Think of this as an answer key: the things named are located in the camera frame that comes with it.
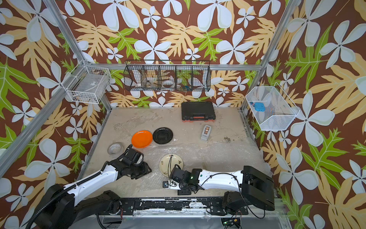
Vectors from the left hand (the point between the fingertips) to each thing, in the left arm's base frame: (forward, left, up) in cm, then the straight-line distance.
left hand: (151, 170), depth 85 cm
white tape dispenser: (+27, -36, 0) cm, 45 cm away
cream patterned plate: (+6, -9, -3) cm, 11 cm away
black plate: (+27, -4, -3) cm, 27 cm away
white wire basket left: (+41, +39, +31) cm, 65 cm away
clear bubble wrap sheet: (+9, -50, -1) cm, 51 cm away
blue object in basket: (+31, -66, +23) cm, 77 cm away
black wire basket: (+56, -8, +28) cm, 64 cm away
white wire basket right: (+29, -73, +24) cm, 82 cm away
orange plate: (+24, +11, -3) cm, 26 cm away
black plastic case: (+49, -32, -1) cm, 58 cm away
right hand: (-8, -17, -1) cm, 18 cm away
